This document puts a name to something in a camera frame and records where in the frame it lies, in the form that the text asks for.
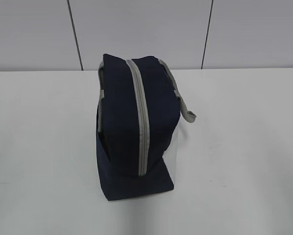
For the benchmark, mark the navy insulated lunch bag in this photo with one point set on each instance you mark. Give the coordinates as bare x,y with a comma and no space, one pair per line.
139,109

